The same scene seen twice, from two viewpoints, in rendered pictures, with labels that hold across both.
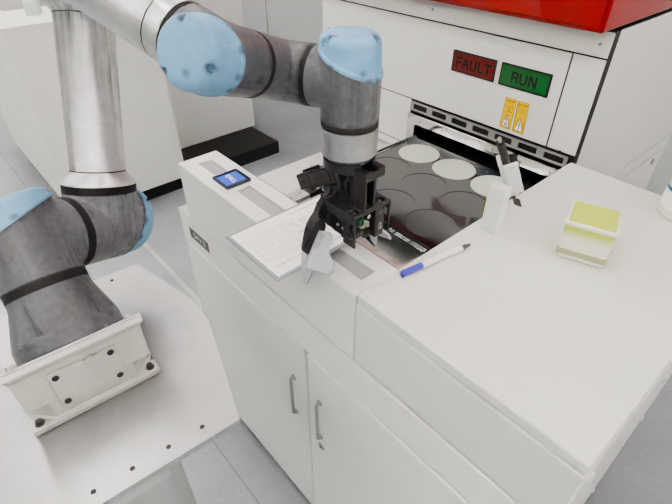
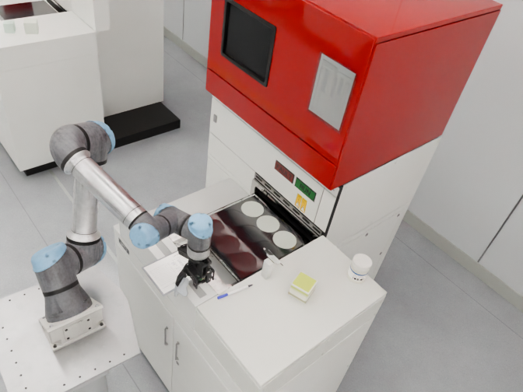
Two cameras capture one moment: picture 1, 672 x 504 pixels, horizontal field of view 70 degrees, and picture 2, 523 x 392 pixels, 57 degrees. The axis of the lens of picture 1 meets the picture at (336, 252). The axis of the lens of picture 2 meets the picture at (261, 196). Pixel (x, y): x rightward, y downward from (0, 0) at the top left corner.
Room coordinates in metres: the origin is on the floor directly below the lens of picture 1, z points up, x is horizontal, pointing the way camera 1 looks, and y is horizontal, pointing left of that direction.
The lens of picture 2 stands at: (-0.44, -0.09, 2.35)
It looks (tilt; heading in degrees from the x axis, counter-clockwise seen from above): 42 degrees down; 355
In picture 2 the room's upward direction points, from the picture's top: 11 degrees clockwise
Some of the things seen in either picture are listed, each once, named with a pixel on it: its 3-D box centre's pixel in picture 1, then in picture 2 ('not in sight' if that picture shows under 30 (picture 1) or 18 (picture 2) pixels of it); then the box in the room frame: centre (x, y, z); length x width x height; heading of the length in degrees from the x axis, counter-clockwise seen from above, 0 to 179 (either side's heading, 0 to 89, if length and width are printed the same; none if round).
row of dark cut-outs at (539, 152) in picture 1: (480, 130); (286, 202); (1.09, -0.35, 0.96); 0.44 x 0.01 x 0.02; 41
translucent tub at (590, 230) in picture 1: (588, 233); (302, 287); (0.61, -0.39, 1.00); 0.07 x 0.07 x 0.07; 60
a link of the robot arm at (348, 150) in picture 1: (351, 139); (199, 248); (0.59, -0.02, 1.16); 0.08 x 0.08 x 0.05
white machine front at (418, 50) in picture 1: (428, 85); (264, 169); (1.23, -0.24, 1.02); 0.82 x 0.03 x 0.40; 41
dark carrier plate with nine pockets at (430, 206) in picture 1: (423, 185); (248, 233); (0.94, -0.20, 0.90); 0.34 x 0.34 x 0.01; 41
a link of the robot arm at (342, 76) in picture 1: (348, 79); (198, 232); (0.59, -0.01, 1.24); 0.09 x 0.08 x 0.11; 64
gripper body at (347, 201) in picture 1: (352, 195); (198, 266); (0.59, -0.02, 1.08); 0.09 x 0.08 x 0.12; 41
